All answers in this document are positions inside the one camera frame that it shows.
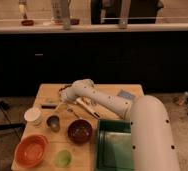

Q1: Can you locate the red dish on counter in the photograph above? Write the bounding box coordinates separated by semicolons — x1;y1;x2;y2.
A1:
21;20;34;26

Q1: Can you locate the metal cup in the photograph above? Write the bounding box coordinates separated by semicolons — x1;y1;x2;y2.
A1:
47;115;60;132

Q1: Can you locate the white cup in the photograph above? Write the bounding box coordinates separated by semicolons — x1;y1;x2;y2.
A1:
24;107;42;126

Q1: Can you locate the wooden spoon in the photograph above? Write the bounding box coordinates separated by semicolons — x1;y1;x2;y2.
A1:
67;106;81;119

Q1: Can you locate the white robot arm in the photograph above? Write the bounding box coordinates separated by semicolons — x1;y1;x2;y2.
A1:
60;79;180;171

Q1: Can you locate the orange bowl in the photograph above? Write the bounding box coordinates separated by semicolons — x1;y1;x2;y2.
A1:
14;135;48;168

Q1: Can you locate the green plastic tray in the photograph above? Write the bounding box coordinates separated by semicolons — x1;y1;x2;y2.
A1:
94;120;135;171

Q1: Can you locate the blue sponge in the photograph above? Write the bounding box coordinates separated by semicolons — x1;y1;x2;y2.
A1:
117;90;135;100

